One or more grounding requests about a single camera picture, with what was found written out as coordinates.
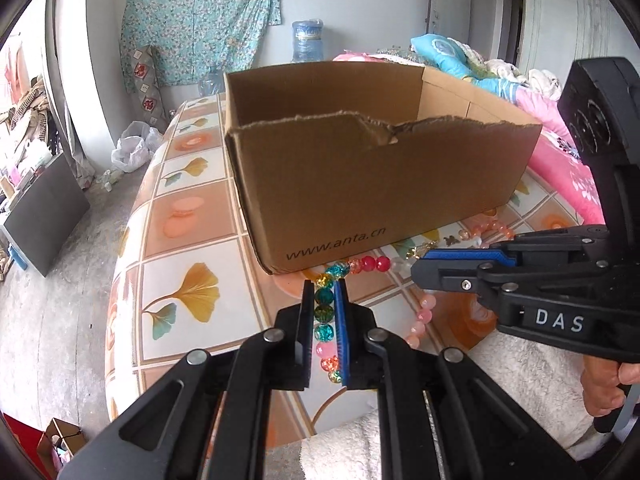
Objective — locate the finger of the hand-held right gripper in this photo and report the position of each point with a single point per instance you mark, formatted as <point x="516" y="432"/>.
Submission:
<point x="440" y="275"/>
<point x="470" y="256"/>

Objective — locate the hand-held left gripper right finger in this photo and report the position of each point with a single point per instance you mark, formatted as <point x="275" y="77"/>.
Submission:
<point x="342" y="320"/>

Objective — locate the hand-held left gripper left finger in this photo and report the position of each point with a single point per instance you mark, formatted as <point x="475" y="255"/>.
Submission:
<point x="307" y="312"/>

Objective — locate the brown cardboard box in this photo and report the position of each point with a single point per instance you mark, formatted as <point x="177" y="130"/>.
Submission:
<point x="380" y="180"/>

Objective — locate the person's right hand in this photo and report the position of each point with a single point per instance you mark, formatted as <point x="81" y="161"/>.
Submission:
<point x="607" y="385"/>

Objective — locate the ginkgo print table cover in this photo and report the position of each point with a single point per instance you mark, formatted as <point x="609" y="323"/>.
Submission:
<point x="190" y="220"/>

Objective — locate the white clothes pile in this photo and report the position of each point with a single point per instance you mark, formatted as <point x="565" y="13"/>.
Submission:
<point x="530" y="80"/>

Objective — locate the white wardrobe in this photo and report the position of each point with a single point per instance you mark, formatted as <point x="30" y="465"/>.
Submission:
<point x="565" y="15"/>

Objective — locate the blue quilt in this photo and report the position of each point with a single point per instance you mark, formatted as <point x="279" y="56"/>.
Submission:
<point x="450" y="55"/>

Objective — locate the white plastic bag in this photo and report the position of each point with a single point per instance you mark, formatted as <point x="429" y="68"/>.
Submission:
<point x="132" y="147"/>

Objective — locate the clear water bottle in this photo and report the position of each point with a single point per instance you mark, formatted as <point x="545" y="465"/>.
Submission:
<point x="212" y="82"/>

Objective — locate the large blue water bottle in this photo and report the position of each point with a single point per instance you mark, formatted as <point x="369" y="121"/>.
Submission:
<point x="307" y="42"/>

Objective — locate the small floor cardboard box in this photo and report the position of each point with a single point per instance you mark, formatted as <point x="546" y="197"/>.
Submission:
<point x="62" y="435"/>

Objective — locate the grey cabinet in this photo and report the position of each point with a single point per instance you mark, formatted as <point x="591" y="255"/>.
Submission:
<point x="47" y="215"/>

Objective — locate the red paper bag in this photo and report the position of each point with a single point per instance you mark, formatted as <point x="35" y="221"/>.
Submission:
<point x="20" y="440"/>

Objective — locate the grey curtain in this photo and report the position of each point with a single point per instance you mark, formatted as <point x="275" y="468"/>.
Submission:
<point x="65" y="85"/>

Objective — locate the floral wall cloth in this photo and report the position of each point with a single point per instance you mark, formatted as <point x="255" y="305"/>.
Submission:
<point x="200" y="20"/>

